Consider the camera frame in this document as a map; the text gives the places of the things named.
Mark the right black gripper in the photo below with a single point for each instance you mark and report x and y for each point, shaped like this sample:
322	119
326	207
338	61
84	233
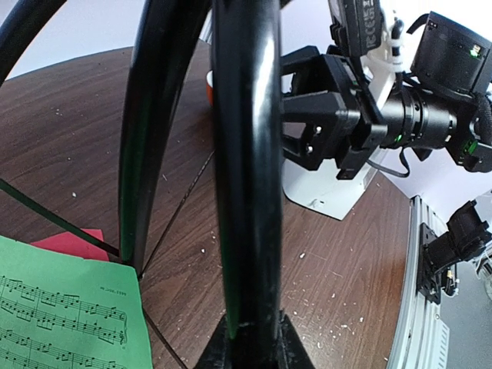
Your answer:
342	122

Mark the black perforated music stand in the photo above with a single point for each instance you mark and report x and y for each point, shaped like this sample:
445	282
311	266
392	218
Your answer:
245	57

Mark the grey metronome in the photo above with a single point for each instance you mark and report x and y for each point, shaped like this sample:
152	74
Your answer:
321	192

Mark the red paper sheet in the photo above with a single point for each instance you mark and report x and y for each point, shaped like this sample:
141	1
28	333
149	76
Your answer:
69	244

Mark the green paper sheet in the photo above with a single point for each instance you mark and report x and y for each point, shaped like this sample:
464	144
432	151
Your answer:
61	311

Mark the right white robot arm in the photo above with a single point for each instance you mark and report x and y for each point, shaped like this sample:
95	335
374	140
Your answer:
441	103

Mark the orange and white bowl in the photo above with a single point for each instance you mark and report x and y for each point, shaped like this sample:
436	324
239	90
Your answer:
209	87

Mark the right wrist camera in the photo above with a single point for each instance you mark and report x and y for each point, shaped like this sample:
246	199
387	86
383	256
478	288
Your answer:
370	36

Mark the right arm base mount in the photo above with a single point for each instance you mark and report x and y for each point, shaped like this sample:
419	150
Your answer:
466	238

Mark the aluminium front rail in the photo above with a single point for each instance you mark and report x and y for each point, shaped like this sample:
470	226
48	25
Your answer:
421	338

